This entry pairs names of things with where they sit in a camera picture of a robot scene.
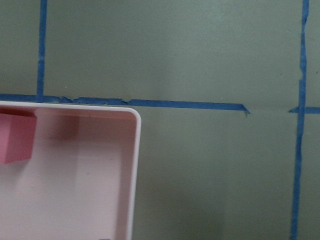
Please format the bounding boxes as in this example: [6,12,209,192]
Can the red foam block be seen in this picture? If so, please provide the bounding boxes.
[0,110,37,164]

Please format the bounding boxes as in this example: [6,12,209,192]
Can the pink plastic bin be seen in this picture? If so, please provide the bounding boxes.
[0,101,142,240]

